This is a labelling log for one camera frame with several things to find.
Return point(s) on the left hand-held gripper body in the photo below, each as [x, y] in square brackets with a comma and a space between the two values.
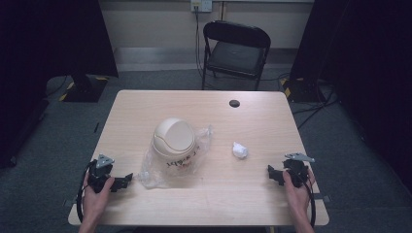
[101, 174]

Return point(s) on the clear plastic bag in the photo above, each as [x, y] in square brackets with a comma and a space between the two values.
[152, 171]

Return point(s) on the person's right hand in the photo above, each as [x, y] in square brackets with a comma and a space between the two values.
[298, 200]

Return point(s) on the black folding chair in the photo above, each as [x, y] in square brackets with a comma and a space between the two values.
[234, 55]

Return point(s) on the dark curtain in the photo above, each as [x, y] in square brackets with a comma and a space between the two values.
[42, 64]
[362, 81]

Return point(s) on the white wall socket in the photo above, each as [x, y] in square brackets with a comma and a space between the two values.
[201, 5]

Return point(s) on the person's left hand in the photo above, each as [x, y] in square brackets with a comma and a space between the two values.
[95, 202]

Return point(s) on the white paper ball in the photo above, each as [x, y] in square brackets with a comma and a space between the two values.
[240, 150]

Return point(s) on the black stand base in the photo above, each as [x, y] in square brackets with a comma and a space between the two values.
[85, 89]
[301, 91]

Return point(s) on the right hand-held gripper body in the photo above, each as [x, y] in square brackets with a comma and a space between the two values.
[298, 171]

